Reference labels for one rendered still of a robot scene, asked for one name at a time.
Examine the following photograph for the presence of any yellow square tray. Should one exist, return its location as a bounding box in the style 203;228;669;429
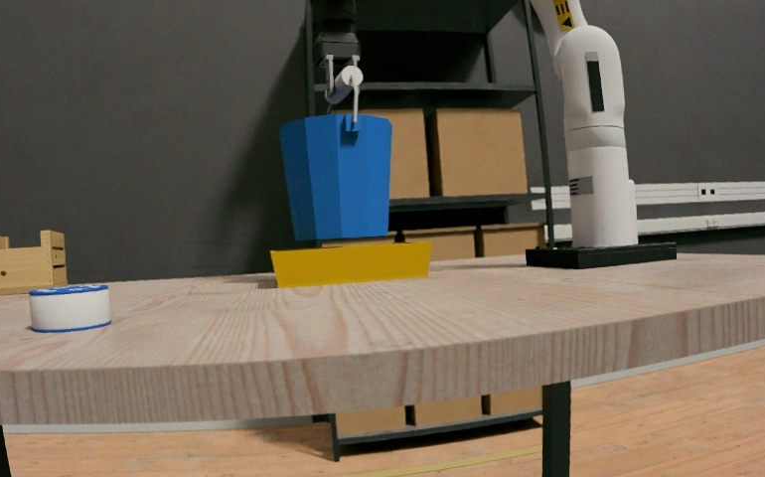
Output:
270;241;432;288

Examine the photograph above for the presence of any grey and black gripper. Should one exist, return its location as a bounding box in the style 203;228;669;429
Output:
310;0;361;97

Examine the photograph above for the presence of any blue pail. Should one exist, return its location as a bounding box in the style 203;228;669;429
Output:
279;66;392;241

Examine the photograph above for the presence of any light wooden crate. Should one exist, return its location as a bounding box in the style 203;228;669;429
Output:
0;231;68;295

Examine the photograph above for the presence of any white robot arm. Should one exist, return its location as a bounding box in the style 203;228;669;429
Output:
531;0;638;247

